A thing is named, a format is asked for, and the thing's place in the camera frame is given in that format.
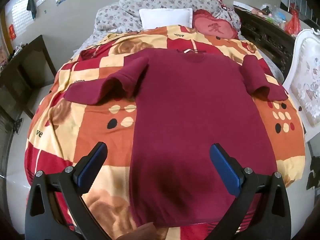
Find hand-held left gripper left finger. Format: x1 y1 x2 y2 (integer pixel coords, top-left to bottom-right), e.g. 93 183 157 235
24 141 112 240

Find red orange printed blanket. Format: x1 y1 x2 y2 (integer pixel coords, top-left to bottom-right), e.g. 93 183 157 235
24 25 307 240

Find maroon knit sweater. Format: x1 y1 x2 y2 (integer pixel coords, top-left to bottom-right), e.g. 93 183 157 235
64 48 288 229

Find grey floral quilt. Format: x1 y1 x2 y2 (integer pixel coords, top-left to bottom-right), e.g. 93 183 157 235
94 0 242 40

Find red heart-shaped cushion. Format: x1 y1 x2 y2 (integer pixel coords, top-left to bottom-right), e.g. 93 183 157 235
193 9 238 40

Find dark carved wooden cabinet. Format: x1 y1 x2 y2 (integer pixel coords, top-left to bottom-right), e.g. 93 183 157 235
234 6 297 80

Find white paper sheet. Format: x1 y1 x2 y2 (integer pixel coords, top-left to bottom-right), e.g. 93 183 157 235
233 1 253 9

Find white pillow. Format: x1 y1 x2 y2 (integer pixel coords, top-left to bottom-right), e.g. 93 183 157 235
139 8 193 29

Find dark green hanging cloth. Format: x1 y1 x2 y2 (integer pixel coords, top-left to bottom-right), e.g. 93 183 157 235
27 0 37 20

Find dark wooden side table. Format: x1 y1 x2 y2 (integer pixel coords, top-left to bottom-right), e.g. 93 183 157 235
0 35 57 120

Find white floral upholstered chair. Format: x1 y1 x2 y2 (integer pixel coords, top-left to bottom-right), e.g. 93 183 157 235
282 29 320 140

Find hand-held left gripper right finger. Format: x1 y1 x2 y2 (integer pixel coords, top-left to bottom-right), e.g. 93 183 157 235
206 143 292 240

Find red plastic bag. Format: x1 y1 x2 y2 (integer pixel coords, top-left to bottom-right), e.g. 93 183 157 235
285 10 302 35

